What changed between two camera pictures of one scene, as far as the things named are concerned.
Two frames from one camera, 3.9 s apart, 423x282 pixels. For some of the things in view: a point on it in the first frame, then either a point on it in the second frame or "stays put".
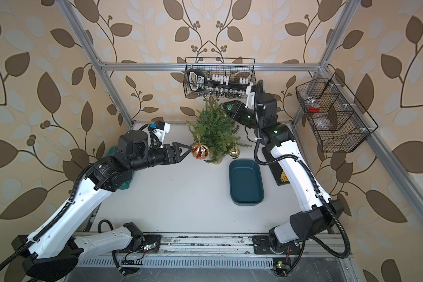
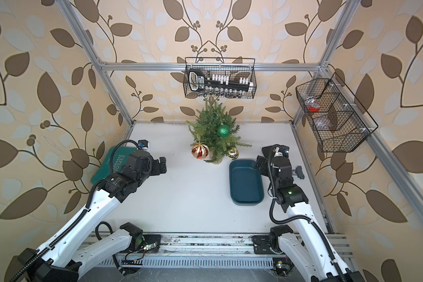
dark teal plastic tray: (246, 183) stays put
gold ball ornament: (234, 153) stays put
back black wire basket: (218, 77) stays put
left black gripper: (173, 157) to (156, 170)
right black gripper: (237, 111) to (264, 170)
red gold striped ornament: (200, 151) stays put
